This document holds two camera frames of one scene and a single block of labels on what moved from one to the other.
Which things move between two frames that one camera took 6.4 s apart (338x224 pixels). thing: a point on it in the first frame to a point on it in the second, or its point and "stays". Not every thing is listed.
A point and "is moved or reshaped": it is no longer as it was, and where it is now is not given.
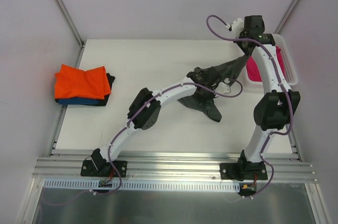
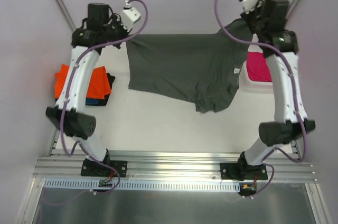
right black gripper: x=246 y=47 to x=251 y=22
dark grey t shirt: x=202 y=100 is moved or reshaped
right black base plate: x=242 y=171 stays
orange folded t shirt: x=71 y=82 stays
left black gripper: x=205 y=93 to x=118 y=34
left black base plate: x=88 y=168 stays
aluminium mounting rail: x=285 y=167 stays
